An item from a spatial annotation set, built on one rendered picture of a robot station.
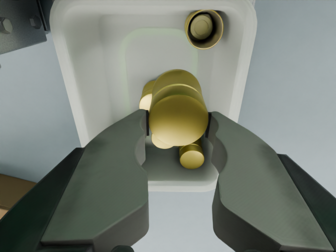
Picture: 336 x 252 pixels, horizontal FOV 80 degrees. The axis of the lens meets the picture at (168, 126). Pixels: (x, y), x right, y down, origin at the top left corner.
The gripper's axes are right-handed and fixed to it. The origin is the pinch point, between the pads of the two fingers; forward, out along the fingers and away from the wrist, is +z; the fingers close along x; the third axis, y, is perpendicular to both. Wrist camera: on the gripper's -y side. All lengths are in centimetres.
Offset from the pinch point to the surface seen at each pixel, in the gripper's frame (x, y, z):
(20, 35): -12.5, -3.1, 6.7
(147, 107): -3.0, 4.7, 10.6
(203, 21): 2.8, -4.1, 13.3
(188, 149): 2.3, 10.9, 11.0
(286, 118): 17.7, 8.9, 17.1
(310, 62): 18.1, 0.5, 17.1
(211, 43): 3.6, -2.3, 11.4
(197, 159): 3.6, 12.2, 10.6
